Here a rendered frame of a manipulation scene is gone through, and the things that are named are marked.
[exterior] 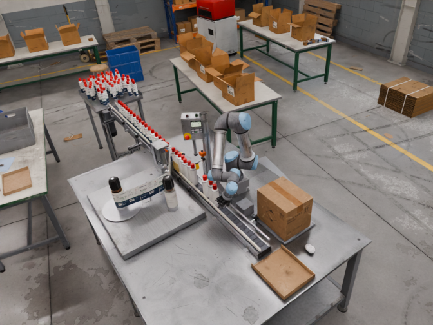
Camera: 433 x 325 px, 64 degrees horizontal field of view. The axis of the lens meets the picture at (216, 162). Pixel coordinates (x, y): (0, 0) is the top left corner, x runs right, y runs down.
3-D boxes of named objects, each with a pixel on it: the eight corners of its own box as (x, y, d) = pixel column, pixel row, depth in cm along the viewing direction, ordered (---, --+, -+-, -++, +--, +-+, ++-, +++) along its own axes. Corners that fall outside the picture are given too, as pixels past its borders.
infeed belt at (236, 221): (151, 151, 343) (151, 147, 341) (158, 147, 347) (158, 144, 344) (259, 256, 229) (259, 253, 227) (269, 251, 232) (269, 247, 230)
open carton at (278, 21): (263, 31, 670) (263, 10, 648) (282, 27, 681) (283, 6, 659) (273, 35, 640) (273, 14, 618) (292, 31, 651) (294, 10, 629)
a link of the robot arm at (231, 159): (228, 162, 285) (225, 148, 277) (243, 163, 280) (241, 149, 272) (223, 171, 276) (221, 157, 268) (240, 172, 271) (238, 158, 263)
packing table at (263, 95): (175, 102, 623) (169, 59, 578) (216, 91, 646) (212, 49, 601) (227, 165, 456) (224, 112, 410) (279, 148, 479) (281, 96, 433)
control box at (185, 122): (184, 134, 278) (181, 113, 266) (205, 133, 277) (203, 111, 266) (183, 140, 269) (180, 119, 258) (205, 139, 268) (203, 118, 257)
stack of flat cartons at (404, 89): (375, 102, 564) (379, 84, 545) (399, 94, 582) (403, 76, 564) (411, 118, 516) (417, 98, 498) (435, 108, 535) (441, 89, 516)
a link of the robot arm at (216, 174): (212, 110, 241) (205, 180, 238) (227, 110, 237) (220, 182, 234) (218, 113, 252) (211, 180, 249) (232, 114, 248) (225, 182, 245)
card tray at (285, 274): (251, 267, 224) (251, 263, 222) (281, 247, 235) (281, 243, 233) (283, 300, 203) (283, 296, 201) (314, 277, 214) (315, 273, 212)
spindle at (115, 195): (114, 206, 273) (105, 177, 256) (125, 201, 277) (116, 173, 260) (118, 212, 267) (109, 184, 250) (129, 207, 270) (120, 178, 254)
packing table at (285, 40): (238, 59, 781) (236, 22, 735) (269, 51, 804) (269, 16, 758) (293, 93, 614) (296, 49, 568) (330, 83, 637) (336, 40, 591)
